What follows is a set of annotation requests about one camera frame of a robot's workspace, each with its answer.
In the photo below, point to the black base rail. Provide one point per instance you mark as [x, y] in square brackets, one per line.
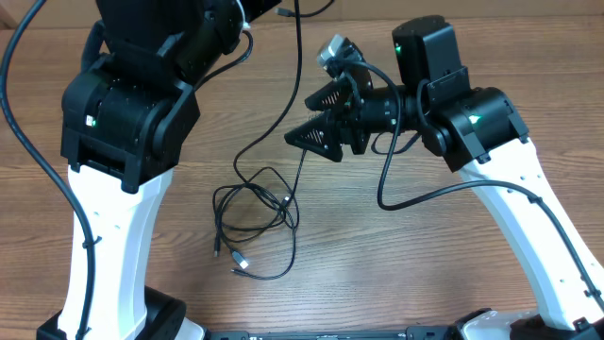
[330, 333]

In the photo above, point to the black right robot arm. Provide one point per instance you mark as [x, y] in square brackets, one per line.
[481, 136]

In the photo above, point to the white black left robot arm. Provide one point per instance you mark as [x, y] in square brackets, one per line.
[126, 116]

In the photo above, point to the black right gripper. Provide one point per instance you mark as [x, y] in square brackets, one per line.
[337, 101]

